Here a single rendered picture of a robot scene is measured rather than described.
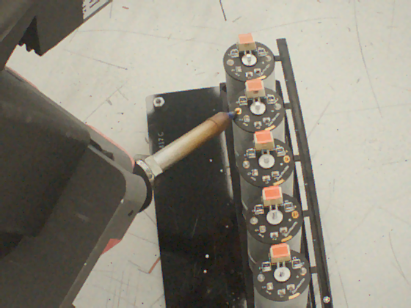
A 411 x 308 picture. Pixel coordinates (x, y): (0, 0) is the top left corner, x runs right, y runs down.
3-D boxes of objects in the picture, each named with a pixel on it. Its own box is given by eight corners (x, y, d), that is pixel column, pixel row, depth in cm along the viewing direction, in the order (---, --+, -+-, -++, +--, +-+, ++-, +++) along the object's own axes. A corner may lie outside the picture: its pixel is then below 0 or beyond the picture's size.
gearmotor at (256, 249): (251, 290, 43) (249, 246, 38) (246, 246, 44) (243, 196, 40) (301, 282, 43) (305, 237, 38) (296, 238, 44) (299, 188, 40)
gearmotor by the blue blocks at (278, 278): (257, 340, 41) (256, 303, 37) (252, 296, 43) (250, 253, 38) (308, 333, 41) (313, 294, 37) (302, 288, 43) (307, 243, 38)
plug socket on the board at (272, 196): (264, 212, 39) (264, 204, 39) (262, 194, 40) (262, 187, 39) (282, 209, 39) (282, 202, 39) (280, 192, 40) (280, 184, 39)
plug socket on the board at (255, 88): (248, 103, 42) (247, 94, 42) (245, 88, 43) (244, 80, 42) (265, 101, 42) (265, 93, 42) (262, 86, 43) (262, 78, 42)
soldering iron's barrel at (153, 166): (208, 125, 42) (114, 186, 38) (216, 97, 41) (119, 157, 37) (234, 141, 42) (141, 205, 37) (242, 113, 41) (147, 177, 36)
